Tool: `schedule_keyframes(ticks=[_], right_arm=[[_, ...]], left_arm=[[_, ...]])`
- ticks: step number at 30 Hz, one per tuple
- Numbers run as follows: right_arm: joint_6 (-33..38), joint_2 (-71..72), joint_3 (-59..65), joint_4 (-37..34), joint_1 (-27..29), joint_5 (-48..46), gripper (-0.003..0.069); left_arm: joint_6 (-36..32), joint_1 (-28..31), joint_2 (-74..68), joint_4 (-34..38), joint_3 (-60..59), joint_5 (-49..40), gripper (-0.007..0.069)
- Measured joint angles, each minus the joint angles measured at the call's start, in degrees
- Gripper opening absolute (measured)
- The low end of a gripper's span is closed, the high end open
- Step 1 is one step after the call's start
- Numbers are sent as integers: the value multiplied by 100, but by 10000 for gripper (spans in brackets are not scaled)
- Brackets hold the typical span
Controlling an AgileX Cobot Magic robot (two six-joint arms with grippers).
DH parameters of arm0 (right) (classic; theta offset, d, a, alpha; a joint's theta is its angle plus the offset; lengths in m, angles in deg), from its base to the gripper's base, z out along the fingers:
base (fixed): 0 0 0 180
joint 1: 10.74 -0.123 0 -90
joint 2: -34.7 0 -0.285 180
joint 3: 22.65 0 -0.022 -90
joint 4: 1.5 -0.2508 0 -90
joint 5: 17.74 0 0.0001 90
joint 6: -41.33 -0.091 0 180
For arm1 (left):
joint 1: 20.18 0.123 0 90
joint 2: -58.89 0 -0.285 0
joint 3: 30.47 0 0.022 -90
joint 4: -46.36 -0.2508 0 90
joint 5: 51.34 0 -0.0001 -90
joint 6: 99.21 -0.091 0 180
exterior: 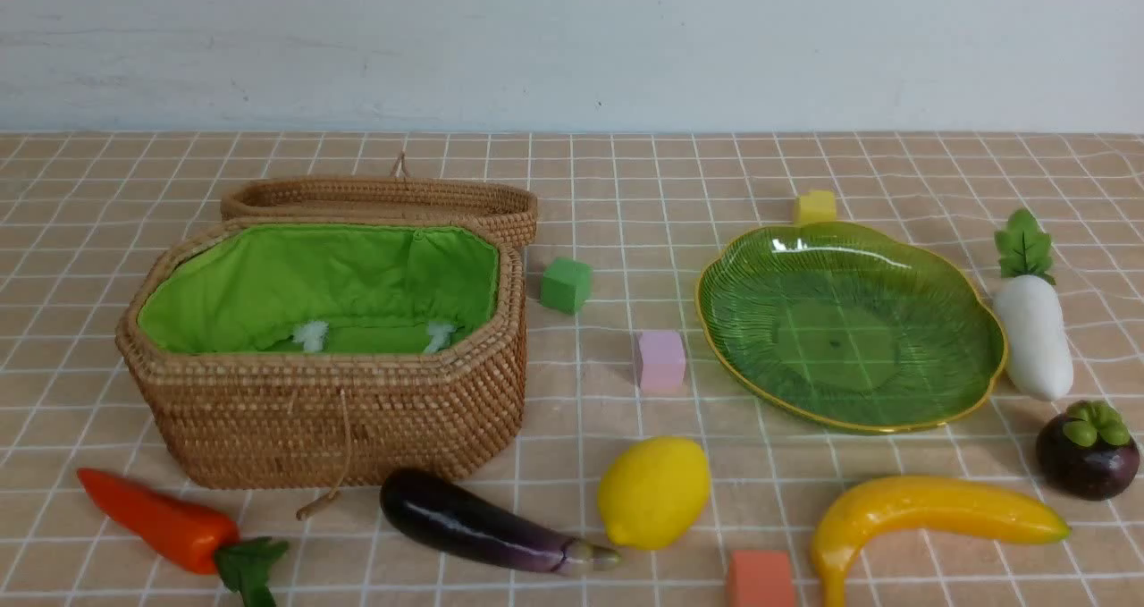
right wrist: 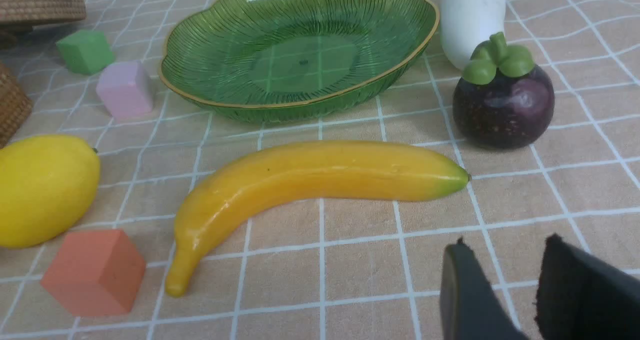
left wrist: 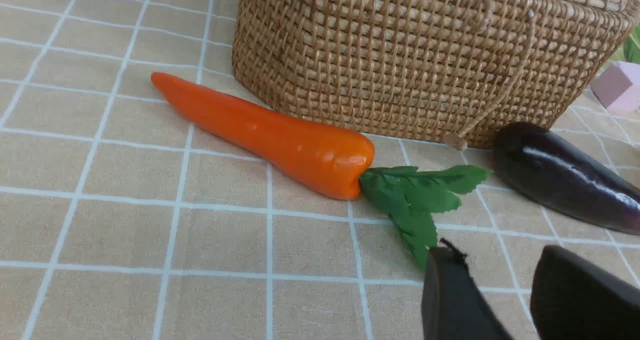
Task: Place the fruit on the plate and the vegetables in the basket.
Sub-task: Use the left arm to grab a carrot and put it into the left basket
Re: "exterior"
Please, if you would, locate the green foam cube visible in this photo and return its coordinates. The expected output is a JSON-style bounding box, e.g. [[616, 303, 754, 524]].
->
[[540, 257, 593, 316]]

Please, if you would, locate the orange toy carrot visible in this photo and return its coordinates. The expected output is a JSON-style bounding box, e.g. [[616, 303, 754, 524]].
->
[[76, 468, 289, 606]]

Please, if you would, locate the yellow toy banana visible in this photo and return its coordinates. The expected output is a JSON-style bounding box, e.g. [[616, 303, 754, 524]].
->
[[810, 476, 1072, 606]]

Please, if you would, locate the white toy radish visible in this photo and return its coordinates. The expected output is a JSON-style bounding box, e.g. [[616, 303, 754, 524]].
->
[[993, 208, 1073, 400]]

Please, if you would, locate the yellow foam cube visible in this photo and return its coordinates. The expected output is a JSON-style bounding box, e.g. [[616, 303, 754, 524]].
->
[[794, 189, 839, 225]]

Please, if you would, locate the yellow toy lemon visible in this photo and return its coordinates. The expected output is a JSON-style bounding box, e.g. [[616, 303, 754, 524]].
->
[[597, 436, 712, 551]]

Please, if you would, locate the woven wicker basket green lining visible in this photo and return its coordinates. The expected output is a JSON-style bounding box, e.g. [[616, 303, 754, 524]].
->
[[116, 216, 527, 490]]

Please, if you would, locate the green glass leaf plate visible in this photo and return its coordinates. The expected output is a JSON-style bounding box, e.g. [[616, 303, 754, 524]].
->
[[694, 223, 1009, 434]]

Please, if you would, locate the orange foam cube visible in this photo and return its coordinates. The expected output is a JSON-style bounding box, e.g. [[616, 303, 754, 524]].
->
[[726, 549, 797, 607]]

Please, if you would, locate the purple toy eggplant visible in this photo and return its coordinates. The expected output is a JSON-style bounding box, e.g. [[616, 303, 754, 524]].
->
[[379, 468, 621, 576]]

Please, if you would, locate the dark purple toy mangosteen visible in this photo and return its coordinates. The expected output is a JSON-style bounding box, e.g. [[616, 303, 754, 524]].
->
[[1035, 400, 1141, 502]]

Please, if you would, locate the woven wicker basket lid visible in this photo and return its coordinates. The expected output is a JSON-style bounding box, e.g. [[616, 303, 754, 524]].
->
[[219, 155, 538, 248]]

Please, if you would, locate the pink foam cube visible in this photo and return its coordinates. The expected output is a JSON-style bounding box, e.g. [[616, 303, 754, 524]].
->
[[636, 330, 688, 392]]

